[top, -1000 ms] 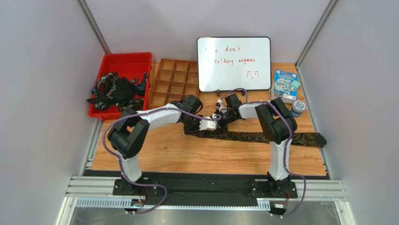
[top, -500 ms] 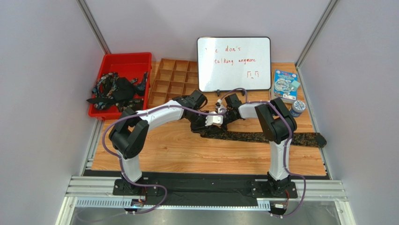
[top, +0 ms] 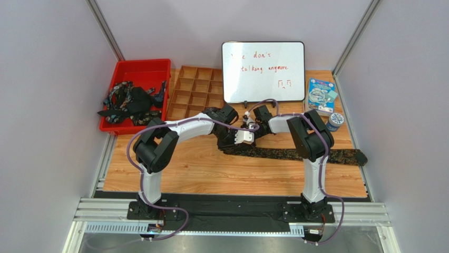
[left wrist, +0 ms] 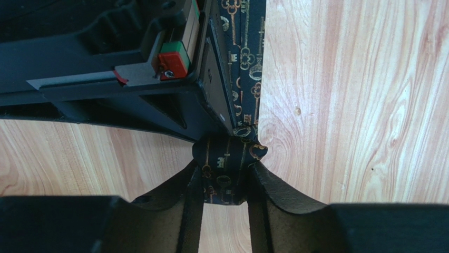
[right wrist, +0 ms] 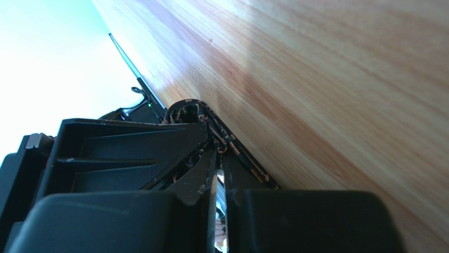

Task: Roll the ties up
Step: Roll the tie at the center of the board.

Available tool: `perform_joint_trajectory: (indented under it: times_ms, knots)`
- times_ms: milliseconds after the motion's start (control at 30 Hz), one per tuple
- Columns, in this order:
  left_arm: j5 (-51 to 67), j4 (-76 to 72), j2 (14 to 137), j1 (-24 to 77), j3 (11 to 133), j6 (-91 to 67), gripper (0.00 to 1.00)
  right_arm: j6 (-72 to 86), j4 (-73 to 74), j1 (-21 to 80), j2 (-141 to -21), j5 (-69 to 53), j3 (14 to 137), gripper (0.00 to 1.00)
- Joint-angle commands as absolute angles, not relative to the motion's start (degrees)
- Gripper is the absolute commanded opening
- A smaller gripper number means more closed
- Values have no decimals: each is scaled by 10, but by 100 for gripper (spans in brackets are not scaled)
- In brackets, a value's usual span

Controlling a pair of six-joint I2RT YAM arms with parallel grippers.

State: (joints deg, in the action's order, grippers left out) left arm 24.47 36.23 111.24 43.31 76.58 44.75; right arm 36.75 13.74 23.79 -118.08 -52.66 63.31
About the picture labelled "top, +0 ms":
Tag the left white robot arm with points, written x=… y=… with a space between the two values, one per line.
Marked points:
x=154 y=146

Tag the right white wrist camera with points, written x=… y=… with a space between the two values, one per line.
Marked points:
x=247 y=121

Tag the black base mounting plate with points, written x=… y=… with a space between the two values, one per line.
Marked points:
x=226 y=213

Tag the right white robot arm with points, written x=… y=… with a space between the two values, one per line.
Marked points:
x=312 y=141

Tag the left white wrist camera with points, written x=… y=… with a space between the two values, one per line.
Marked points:
x=245 y=137

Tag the black plain tie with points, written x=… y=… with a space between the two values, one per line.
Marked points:
x=125 y=101

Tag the blue packaged item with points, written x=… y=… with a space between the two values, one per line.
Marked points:
x=320 y=96

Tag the brown compartment tray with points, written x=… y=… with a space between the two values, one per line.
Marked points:
x=195 y=90

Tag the blue floral pattern tie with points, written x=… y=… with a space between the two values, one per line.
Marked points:
x=144 y=118

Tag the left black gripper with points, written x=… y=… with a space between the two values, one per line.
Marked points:
x=228 y=143

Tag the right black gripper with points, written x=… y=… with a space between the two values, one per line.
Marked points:
x=255 y=132

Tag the aluminium frame rail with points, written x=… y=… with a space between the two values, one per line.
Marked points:
x=113 y=222

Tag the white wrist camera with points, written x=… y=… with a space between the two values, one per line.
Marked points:
x=245 y=137
x=247 y=121

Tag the black gold key pattern tie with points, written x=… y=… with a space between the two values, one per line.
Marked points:
x=350 y=157

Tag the blue round tin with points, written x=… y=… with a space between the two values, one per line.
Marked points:
x=335 y=121

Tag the white whiteboard with red writing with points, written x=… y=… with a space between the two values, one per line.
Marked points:
x=256 y=71

